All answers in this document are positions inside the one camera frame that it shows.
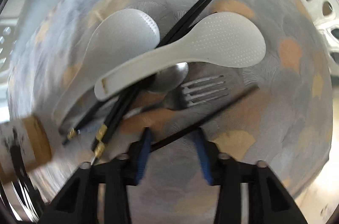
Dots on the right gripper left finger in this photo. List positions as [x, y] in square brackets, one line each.
[77, 201]

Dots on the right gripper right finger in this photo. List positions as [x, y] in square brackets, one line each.
[269, 201]

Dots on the wooden utensil holder cup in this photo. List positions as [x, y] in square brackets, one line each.
[29, 134]

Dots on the black chopstick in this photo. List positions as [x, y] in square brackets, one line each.
[176, 38]
[178, 28]
[115, 116]
[174, 137]

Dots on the silver metal fork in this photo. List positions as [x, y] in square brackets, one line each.
[195, 92]

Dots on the white rice paddle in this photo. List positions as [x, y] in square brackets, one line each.
[120, 37]
[225, 39]

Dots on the silver metal spoon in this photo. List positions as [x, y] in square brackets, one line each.
[168, 82]

